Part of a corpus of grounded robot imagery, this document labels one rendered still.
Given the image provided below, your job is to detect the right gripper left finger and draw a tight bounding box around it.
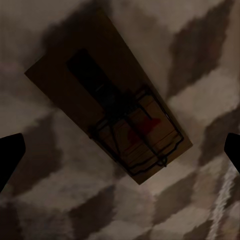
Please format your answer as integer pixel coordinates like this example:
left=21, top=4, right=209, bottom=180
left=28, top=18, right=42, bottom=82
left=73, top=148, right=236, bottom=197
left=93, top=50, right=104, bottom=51
left=0, top=133, right=26, bottom=193

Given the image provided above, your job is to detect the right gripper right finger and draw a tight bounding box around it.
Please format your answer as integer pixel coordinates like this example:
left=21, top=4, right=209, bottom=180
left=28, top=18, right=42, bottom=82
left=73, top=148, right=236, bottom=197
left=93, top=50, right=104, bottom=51
left=224, top=133, right=240, bottom=173

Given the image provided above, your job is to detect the mousetrap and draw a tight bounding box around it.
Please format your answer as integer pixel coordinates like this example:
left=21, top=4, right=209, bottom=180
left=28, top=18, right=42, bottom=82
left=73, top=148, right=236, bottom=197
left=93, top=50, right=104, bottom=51
left=24, top=7, right=193, bottom=185

